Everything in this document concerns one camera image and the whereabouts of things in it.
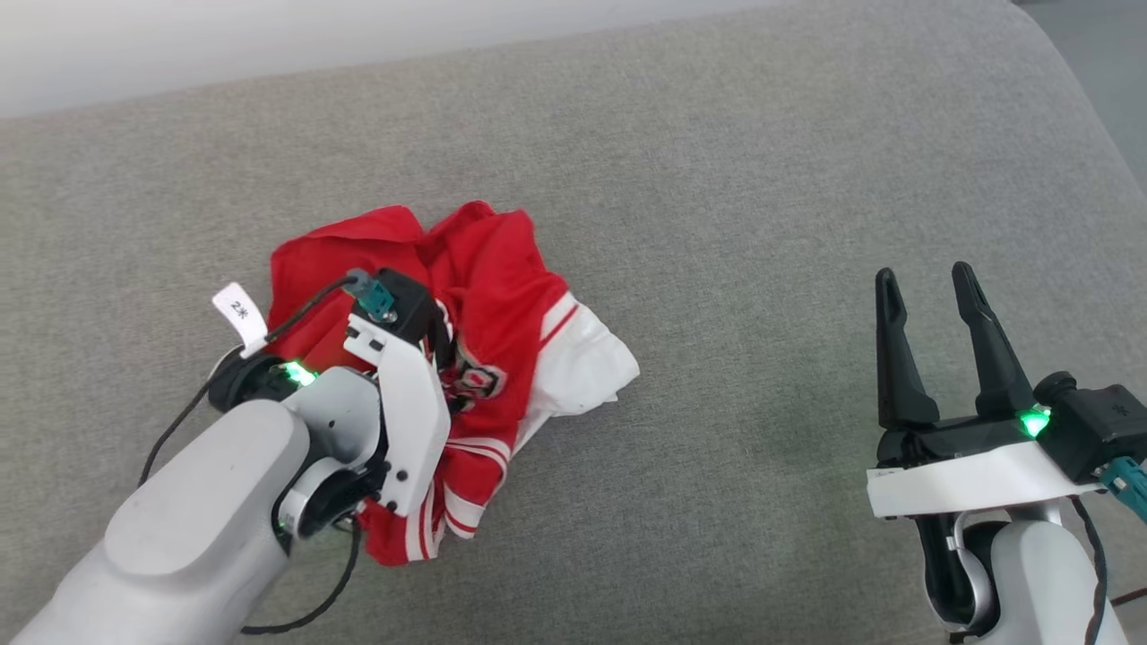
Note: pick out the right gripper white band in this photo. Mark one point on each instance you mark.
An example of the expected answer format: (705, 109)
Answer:
(968, 479)

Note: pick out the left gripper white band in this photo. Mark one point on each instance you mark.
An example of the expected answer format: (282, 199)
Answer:
(412, 421)

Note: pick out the red white basketball jersey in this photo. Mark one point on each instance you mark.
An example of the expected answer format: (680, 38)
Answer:
(497, 287)

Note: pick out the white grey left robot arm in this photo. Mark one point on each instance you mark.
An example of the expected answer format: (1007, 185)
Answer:
(179, 520)

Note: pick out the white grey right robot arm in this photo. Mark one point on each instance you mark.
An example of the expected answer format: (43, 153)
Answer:
(1030, 582)

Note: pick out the grey fabric sofa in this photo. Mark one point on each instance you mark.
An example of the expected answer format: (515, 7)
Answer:
(717, 224)

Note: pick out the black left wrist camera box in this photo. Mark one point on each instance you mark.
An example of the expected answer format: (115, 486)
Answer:
(408, 309)

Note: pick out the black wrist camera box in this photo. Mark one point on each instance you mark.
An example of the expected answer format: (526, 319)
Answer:
(408, 309)
(1098, 425)

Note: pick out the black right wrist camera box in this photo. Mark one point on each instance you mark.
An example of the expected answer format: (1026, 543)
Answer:
(1098, 425)

